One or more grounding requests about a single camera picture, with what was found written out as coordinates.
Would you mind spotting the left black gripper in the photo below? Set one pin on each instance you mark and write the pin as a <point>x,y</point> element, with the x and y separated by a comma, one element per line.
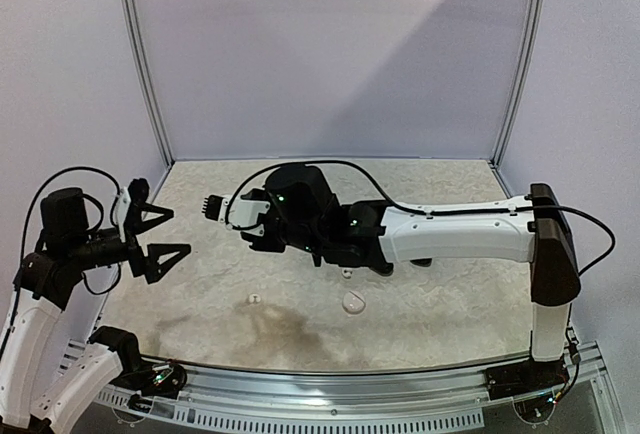
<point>140,263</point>

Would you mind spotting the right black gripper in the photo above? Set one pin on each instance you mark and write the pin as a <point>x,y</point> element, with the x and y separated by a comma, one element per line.
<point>257,238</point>

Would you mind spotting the pinkish white round case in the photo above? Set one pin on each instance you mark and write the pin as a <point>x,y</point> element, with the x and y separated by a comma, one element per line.
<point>353,303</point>

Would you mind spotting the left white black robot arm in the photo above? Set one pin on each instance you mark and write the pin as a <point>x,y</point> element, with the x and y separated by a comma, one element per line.
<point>67,248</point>

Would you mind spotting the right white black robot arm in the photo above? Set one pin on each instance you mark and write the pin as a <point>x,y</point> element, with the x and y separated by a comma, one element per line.
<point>378,234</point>

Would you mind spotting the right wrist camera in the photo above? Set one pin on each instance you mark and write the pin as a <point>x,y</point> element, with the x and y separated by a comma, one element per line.
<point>241,215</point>

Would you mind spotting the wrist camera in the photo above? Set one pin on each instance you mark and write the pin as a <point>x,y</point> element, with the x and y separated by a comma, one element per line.
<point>241,215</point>
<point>128,205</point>

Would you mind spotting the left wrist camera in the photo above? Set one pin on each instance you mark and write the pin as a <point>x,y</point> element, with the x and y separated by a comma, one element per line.
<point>128,205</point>

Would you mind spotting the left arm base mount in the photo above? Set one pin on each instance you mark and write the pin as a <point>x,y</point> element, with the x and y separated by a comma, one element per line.
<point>163,379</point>

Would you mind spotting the aluminium front rail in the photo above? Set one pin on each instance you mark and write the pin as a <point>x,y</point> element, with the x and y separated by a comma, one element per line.
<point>455,399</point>

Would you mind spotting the left aluminium corner post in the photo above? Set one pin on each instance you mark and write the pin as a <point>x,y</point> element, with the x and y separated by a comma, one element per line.
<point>145,79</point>

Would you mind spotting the aluminium corner post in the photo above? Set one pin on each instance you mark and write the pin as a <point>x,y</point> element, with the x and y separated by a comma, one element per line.
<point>531,25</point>
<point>145,79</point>

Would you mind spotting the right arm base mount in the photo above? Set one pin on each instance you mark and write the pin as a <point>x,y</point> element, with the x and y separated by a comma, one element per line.
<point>524,377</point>

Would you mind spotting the right aluminium corner post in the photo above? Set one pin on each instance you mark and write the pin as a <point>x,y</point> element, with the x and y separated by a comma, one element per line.
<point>531,25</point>

